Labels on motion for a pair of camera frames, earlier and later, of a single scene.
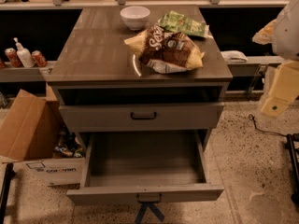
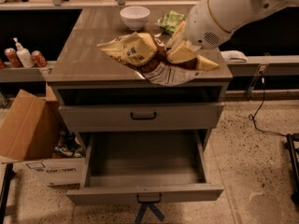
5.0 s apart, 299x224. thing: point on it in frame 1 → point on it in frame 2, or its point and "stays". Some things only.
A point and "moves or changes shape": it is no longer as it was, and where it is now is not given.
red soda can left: [13, 57] stays
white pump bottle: [24, 55] stays
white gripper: [287, 35] → [202, 25]
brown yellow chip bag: [165, 51] moves or changes shape
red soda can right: [38, 59] stays
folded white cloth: [234, 56] stays
